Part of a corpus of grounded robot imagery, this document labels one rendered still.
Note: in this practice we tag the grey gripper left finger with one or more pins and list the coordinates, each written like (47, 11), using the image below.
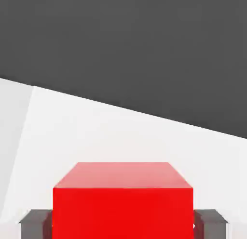
(32, 225)

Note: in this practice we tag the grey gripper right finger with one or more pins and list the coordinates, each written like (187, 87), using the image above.
(210, 225)

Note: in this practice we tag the small red cube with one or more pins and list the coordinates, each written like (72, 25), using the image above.
(123, 208)

